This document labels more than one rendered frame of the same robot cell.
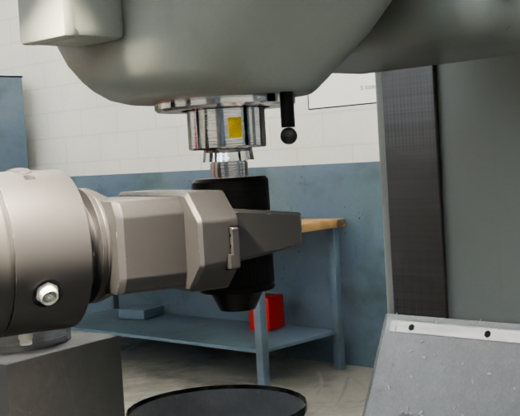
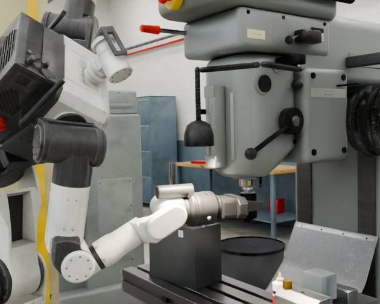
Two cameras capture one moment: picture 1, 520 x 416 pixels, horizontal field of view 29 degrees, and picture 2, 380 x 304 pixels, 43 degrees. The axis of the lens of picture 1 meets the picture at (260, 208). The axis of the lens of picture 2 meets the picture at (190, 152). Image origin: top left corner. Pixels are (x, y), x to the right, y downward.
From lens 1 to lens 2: 0.73 m
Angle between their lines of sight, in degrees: 11
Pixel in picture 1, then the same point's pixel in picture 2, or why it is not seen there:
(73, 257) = (214, 210)
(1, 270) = (201, 213)
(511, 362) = (326, 237)
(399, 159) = (300, 178)
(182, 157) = not seen: hidden behind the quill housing
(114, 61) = (224, 170)
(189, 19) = (239, 164)
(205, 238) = (241, 208)
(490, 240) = (323, 203)
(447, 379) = (309, 240)
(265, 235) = (254, 206)
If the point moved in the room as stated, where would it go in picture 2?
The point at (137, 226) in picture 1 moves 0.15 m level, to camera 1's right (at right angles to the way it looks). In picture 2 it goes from (227, 204) to (286, 205)
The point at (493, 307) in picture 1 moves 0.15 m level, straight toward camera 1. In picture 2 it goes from (323, 222) to (316, 231)
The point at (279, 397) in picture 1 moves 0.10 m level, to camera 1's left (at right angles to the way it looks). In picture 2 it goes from (275, 242) to (260, 242)
